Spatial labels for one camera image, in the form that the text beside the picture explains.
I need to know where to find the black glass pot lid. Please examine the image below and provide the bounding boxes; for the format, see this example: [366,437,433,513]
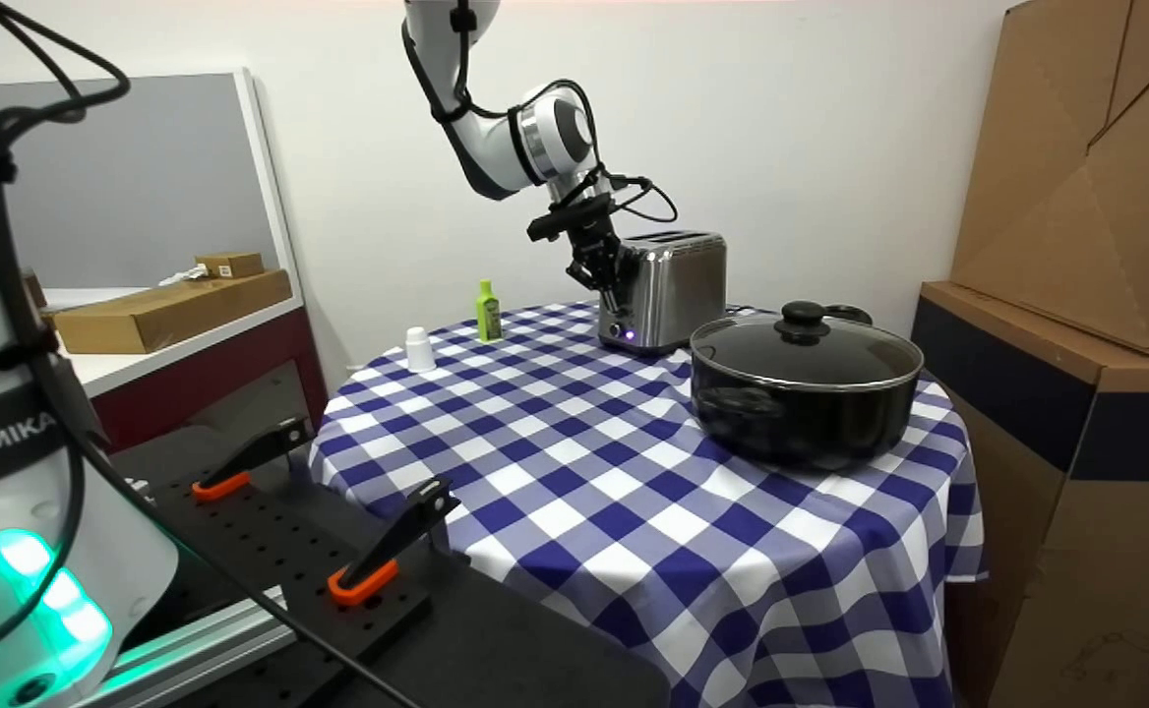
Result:
[685,298,929,395]

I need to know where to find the small white bottle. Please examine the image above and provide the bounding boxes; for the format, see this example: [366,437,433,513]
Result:
[400,324,442,377]

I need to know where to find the white topped red cabinet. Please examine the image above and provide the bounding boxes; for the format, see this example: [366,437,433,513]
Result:
[34,285,331,457]

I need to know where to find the flat cardboard box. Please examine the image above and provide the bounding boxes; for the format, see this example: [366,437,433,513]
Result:
[53,268,295,357]

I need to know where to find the silver two-slot toaster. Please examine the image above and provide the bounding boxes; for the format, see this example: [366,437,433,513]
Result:
[596,229,732,355]

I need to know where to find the small green bottle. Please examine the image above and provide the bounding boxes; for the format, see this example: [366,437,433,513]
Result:
[471,277,508,348]

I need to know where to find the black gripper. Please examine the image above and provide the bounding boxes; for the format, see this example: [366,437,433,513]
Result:
[555,195,646,326]

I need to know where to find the black clamp with orange handle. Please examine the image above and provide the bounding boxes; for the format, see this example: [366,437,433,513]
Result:
[191,412,318,508]
[323,476,465,615]

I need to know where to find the grey partition panel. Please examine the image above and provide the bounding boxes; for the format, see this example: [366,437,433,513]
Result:
[0,70,309,294]

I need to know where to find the cardboard box with dark band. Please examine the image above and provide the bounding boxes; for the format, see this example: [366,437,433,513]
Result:
[911,281,1149,708]

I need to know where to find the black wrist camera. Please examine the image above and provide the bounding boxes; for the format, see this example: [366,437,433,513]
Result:
[522,195,605,248]

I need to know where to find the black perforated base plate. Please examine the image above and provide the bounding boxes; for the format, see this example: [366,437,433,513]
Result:
[108,412,672,708]

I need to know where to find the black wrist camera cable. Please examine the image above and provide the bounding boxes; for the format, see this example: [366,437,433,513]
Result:
[570,163,685,229]

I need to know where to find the large plain cardboard box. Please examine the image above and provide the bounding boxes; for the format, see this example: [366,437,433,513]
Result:
[947,0,1149,361]

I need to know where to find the black cooking pot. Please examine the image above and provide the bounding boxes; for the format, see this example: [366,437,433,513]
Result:
[690,341,929,476]

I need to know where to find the blue white checkered tablecloth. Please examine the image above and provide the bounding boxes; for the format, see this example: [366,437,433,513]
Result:
[309,298,993,708]

